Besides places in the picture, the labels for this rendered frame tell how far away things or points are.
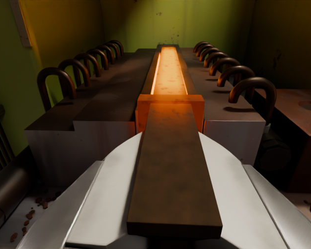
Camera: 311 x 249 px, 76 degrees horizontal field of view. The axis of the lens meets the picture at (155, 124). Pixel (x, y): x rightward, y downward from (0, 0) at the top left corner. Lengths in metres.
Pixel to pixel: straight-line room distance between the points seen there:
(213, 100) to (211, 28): 0.44
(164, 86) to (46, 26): 0.24
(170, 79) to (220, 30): 0.45
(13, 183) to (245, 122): 0.20
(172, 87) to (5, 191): 0.16
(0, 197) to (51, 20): 0.27
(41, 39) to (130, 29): 0.33
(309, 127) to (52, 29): 0.36
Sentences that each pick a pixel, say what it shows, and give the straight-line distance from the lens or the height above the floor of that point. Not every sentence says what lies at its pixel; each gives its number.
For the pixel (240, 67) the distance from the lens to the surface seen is 0.23.
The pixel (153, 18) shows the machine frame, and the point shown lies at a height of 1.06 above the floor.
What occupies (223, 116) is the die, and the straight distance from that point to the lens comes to 0.17.
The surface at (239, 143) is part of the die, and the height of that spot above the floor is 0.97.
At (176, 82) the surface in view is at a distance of 0.20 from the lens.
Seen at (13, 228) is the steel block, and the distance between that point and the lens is 0.21.
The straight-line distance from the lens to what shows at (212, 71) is 0.27.
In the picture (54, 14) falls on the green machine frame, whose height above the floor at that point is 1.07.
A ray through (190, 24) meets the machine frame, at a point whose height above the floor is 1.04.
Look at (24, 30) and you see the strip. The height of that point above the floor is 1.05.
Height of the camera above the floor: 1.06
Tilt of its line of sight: 28 degrees down
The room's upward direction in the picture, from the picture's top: 1 degrees counter-clockwise
